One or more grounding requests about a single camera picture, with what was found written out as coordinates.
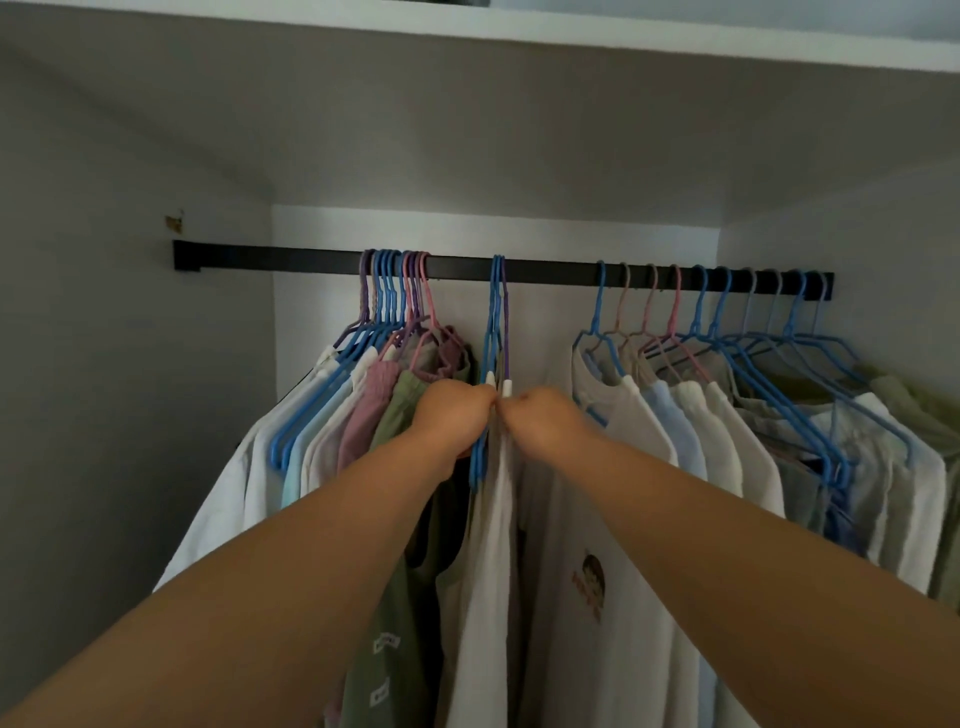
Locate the small brass wall hook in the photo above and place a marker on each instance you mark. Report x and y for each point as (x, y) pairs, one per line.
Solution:
(174, 223)

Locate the row of coloured plastic hangers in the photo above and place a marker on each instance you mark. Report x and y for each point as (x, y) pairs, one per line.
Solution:
(386, 292)

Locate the white wardrobe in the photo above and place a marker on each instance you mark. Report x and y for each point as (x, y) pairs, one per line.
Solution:
(112, 375)

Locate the row of clothes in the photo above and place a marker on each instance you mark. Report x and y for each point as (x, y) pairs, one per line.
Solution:
(225, 495)

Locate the person's right forearm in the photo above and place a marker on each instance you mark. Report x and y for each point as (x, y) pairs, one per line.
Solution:
(750, 577)

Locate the person's right hand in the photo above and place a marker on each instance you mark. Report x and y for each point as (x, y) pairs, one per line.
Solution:
(551, 424)

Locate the pale blue folded quilt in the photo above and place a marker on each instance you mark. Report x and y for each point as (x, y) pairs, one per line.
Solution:
(787, 11)

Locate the person's left forearm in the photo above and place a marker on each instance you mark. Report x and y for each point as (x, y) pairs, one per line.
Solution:
(225, 592)

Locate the white wardrobe shelf board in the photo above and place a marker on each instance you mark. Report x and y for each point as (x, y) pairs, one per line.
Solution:
(450, 127)

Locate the black closet rod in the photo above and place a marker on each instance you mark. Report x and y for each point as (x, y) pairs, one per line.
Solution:
(262, 259)

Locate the person's left hand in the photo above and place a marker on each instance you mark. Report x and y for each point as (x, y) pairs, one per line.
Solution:
(454, 420)

